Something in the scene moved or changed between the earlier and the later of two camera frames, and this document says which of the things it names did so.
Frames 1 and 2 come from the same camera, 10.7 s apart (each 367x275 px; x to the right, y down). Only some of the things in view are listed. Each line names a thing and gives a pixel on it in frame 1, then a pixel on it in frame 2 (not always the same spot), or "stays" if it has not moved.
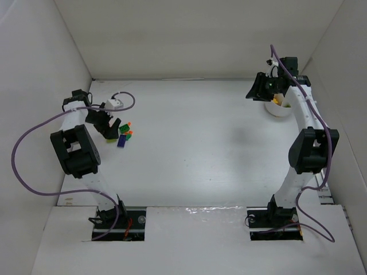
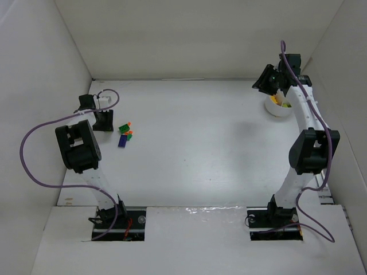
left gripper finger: (114, 128) -> (108, 117)
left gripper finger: (108, 133) -> (100, 124)
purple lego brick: (121, 141) stays
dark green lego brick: (124, 128) stays
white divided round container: (277, 106) stays
